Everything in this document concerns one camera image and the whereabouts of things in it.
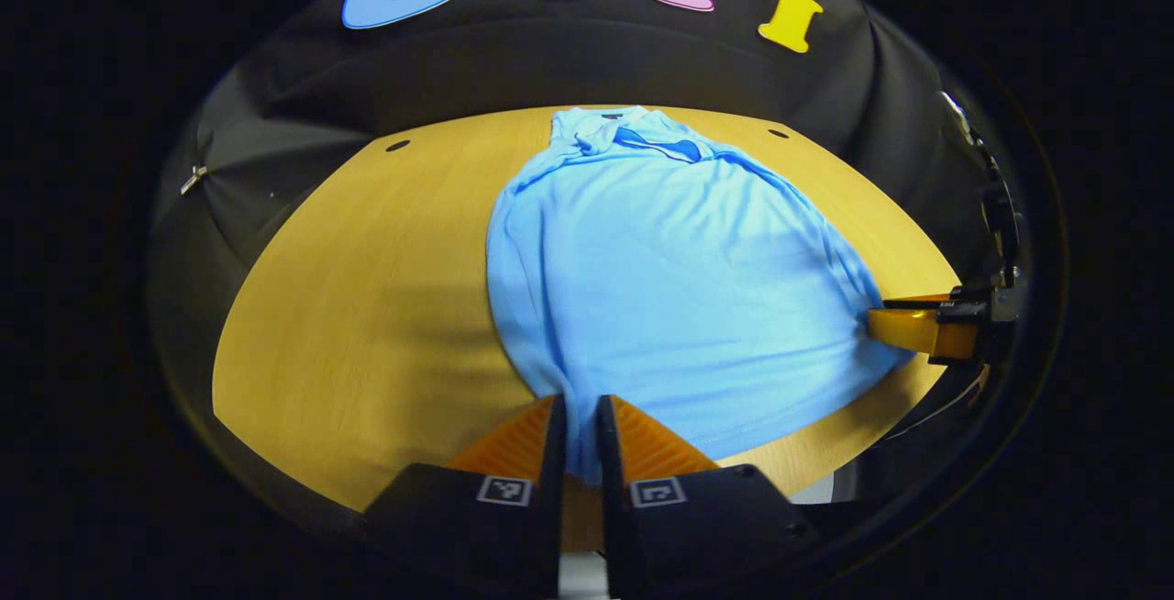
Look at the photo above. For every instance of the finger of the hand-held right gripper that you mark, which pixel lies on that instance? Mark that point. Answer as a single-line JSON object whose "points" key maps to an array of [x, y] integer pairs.
{"points": [[922, 301], [917, 329]]}

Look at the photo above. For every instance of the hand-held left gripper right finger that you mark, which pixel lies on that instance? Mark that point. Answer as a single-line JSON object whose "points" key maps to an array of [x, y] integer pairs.
{"points": [[706, 527]]}

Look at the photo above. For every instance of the light blue T-shirt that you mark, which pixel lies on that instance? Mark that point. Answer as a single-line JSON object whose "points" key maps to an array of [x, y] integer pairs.
{"points": [[679, 288]]}

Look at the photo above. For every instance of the black backdrop cloth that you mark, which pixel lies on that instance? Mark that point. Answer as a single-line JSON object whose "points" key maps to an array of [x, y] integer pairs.
{"points": [[587, 59]]}

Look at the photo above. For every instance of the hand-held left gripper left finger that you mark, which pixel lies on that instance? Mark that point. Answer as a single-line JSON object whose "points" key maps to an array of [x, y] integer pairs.
{"points": [[477, 536]]}

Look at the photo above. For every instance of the white cloth clip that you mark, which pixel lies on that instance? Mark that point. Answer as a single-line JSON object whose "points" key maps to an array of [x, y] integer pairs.
{"points": [[193, 180]]}

